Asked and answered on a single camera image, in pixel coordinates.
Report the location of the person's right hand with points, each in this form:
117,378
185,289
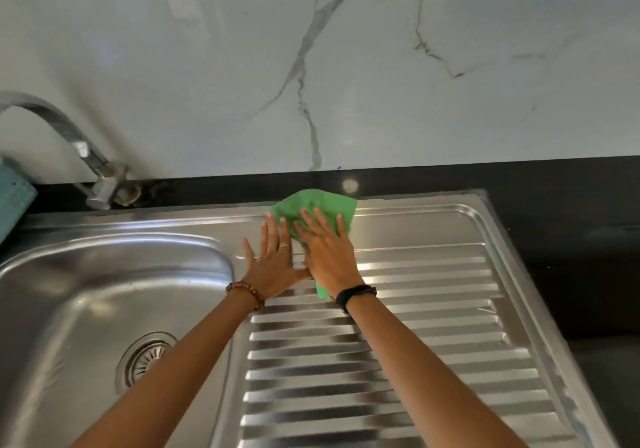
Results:
330,260

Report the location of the person's left hand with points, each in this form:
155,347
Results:
272,273

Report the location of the green cleaning cloth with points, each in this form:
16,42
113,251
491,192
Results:
320,200

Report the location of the stainless steel sink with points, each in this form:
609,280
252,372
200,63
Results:
425,233

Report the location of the round metal drain strainer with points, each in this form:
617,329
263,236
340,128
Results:
147,360

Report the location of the chrome faucet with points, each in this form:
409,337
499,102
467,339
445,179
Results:
60,123

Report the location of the teal plastic basket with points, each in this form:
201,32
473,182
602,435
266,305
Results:
14,198

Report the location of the person's right forearm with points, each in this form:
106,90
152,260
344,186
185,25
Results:
430,377

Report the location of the person's left forearm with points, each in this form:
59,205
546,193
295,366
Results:
170,382

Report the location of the black wristband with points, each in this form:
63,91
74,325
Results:
356,295

